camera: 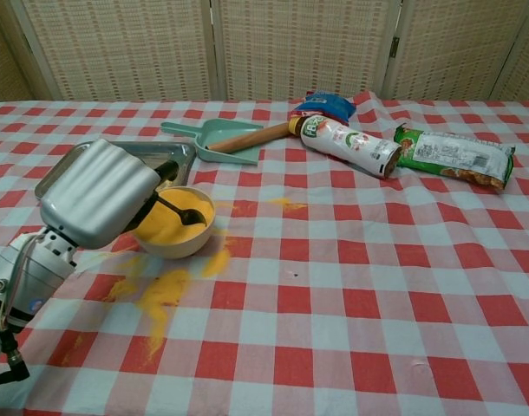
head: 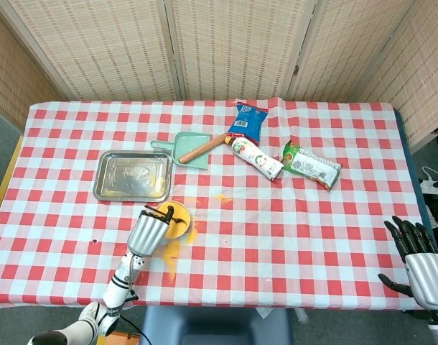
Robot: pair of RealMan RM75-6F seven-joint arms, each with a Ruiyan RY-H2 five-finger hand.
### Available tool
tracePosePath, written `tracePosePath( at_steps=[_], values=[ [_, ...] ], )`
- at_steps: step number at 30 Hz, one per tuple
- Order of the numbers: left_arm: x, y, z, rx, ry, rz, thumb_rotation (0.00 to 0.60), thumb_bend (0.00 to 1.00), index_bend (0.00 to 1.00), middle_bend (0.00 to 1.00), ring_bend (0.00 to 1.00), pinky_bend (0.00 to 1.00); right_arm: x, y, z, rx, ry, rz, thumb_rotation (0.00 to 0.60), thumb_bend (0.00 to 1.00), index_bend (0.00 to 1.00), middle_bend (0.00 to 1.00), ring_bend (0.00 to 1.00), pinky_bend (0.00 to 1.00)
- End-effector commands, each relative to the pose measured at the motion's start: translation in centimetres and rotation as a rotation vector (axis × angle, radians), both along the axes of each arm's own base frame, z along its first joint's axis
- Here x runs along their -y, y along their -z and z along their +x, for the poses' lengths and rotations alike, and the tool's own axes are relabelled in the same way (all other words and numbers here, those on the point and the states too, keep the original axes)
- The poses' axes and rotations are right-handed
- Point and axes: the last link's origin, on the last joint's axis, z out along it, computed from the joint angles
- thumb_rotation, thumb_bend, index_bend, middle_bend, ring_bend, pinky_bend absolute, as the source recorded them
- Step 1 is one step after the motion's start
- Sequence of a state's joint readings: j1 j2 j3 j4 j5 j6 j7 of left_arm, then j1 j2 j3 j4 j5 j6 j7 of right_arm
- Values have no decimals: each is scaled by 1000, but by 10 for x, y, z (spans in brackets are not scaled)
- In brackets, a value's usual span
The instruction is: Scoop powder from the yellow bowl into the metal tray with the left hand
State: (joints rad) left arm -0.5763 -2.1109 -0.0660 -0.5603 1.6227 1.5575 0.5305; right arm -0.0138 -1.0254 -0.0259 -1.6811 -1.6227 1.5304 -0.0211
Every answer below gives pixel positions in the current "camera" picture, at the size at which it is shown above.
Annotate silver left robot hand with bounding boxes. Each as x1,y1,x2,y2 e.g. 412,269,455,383
37,137,180,251

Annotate dark metal spoon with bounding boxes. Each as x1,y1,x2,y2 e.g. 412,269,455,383
157,197,207,227

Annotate yellow bowl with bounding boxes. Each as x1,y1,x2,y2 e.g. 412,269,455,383
132,185,217,260

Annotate yellow powder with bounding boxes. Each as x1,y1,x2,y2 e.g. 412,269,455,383
103,237,233,361

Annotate small yellow food crumb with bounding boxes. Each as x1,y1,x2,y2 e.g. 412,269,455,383
264,197,309,214

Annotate rectangular metal tray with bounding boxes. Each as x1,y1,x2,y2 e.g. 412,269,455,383
33,140,197,205

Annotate mint green dustpan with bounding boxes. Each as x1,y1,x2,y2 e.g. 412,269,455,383
160,119,265,168

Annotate wooden rolling pin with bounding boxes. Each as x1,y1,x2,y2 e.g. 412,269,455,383
210,120,291,153

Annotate woven folding screen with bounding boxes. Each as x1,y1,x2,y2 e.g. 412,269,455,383
0,0,529,105

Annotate blue snack bag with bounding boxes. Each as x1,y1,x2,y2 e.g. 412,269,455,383
290,89,356,127

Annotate white drink bottle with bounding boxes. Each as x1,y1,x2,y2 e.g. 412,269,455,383
288,113,402,179

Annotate red white checkered tablecloth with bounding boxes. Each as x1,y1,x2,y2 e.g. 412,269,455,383
0,93,529,416

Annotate green snack packet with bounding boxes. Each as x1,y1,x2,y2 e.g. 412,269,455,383
393,123,517,192

